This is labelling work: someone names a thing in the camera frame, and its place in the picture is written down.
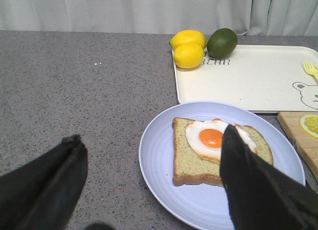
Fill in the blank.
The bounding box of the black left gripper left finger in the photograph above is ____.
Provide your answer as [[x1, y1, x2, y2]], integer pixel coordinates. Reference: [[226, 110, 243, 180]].
[[0, 135, 87, 230]]

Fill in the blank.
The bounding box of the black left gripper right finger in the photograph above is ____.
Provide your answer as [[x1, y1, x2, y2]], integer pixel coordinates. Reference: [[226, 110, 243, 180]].
[[220, 125, 318, 230]]

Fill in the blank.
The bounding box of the light blue round plate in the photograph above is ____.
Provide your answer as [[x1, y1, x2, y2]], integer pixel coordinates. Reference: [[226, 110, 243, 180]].
[[139, 101, 306, 230]]

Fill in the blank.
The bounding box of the bread slice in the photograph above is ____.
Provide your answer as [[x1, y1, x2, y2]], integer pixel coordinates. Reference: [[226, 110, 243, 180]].
[[172, 117, 274, 187]]

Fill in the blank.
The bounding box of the fried egg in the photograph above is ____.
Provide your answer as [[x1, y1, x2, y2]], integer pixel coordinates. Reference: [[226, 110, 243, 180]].
[[185, 118, 258, 164]]

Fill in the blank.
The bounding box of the white bear tray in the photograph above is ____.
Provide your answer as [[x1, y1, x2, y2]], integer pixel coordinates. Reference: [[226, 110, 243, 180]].
[[174, 45, 318, 113]]

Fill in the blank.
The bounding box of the wooden cutting board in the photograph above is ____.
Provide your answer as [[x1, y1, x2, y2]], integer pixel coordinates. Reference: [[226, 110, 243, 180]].
[[277, 111, 318, 180]]

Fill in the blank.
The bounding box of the lemon slice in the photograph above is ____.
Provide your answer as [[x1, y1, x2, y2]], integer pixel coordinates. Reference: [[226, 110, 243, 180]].
[[299, 114, 318, 139]]

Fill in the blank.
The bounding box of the yellow plastic fork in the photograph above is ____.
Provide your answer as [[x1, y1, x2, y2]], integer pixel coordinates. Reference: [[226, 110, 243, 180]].
[[303, 61, 318, 81]]

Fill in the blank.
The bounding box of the front yellow lemon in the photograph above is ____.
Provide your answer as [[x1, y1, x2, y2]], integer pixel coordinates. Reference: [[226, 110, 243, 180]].
[[173, 43, 204, 69]]

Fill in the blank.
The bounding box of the yellow lemon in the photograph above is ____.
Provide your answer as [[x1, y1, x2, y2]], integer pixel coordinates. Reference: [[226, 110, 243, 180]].
[[173, 43, 204, 69], [170, 30, 207, 50]]

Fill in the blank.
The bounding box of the green lime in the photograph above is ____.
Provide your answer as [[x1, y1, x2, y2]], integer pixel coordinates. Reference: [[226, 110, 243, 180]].
[[207, 28, 238, 59]]

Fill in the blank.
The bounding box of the back yellow lemon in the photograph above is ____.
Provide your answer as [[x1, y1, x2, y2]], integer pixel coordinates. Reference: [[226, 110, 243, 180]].
[[170, 30, 207, 50]]

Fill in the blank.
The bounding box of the grey curtain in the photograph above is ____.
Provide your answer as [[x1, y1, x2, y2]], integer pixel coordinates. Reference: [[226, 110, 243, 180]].
[[0, 0, 318, 36]]

